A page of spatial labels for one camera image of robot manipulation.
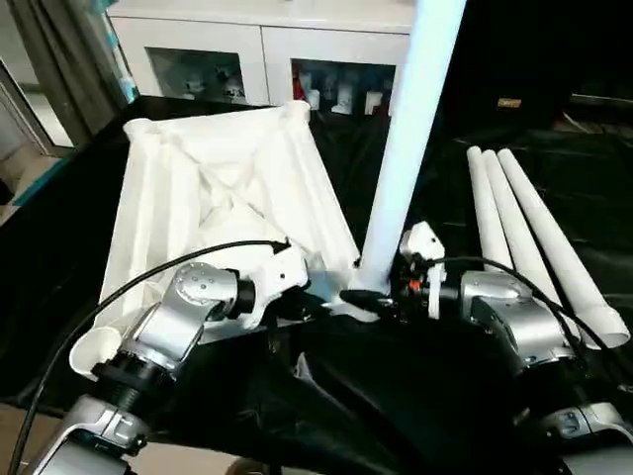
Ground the white plastic table leg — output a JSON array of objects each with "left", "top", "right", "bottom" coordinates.
[
  {"left": 482, "top": 149, "right": 602, "bottom": 351},
  {"left": 466, "top": 146, "right": 515, "bottom": 276},
  {"left": 497, "top": 147, "right": 633, "bottom": 350},
  {"left": 348, "top": 0, "right": 469, "bottom": 294}
]

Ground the white plastic table top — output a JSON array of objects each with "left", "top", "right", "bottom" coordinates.
[{"left": 68, "top": 100, "right": 383, "bottom": 382}]

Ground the black mat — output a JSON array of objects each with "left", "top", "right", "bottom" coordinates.
[{"left": 0, "top": 93, "right": 633, "bottom": 475}]

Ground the dark robot body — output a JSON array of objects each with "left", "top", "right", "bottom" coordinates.
[{"left": 230, "top": 457, "right": 278, "bottom": 475}]

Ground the black cabinet gold label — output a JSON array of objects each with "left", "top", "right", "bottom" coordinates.
[{"left": 434, "top": 0, "right": 570, "bottom": 131}]

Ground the white glass-door cabinet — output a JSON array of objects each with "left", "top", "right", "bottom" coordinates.
[{"left": 106, "top": 0, "right": 414, "bottom": 118}]

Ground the grey curtain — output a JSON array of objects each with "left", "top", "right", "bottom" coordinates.
[{"left": 14, "top": 0, "right": 123, "bottom": 149}]

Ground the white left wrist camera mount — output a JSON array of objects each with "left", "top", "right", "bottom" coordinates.
[{"left": 236, "top": 241, "right": 311, "bottom": 332}]

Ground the grey door frame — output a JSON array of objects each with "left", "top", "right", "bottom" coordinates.
[{"left": 0, "top": 56, "right": 75, "bottom": 159}]

